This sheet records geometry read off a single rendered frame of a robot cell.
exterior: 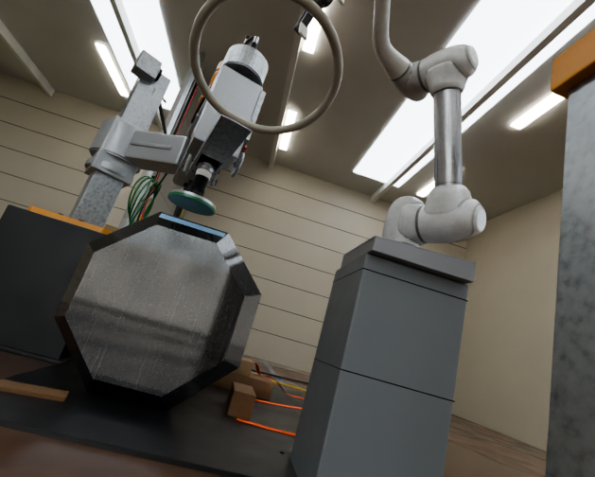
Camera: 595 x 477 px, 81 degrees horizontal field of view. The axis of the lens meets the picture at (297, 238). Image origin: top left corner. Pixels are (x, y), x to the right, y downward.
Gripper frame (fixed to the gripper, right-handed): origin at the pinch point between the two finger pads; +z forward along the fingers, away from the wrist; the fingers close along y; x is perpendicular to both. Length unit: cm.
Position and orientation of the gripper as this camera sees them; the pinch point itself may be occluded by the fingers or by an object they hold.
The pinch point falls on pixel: (320, 17)
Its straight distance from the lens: 117.1
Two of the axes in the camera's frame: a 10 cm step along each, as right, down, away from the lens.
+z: -0.7, 8.0, -6.0
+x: -6.8, -4.7, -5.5
